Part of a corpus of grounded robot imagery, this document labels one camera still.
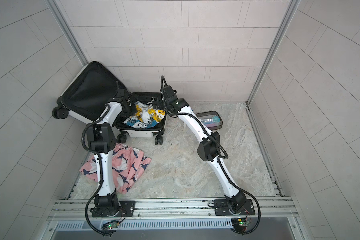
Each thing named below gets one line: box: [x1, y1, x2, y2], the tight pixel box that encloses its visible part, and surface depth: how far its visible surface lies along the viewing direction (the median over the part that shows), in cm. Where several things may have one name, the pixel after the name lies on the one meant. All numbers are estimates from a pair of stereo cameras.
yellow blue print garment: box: [123, 101, 165, 129], surface depth 96 cm
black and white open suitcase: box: [52, 61, 168, 145], surface depth 88 cm
